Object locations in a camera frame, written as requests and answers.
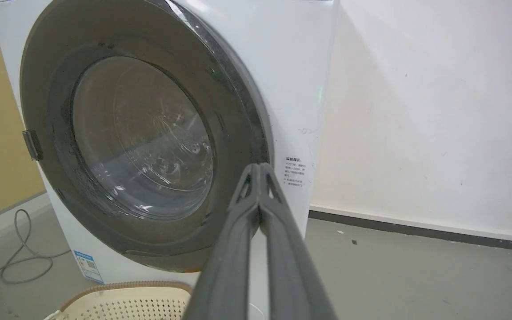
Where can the blue energy label sticker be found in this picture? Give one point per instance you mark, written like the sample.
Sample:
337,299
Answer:
89,266

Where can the printed warning label sticker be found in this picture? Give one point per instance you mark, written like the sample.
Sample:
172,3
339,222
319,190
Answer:
294,172

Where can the white washing machine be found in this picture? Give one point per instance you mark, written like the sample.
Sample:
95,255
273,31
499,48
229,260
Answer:
282,66

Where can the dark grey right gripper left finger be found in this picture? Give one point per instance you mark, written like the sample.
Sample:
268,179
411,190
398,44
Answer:
229,266

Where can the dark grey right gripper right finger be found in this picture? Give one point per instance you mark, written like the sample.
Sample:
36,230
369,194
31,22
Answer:
289,266

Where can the cream perforated laundry basket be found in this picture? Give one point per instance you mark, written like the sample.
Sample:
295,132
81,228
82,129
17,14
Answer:
127,304

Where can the round grey washing machine door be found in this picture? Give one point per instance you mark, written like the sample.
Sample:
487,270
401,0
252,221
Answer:
140,138

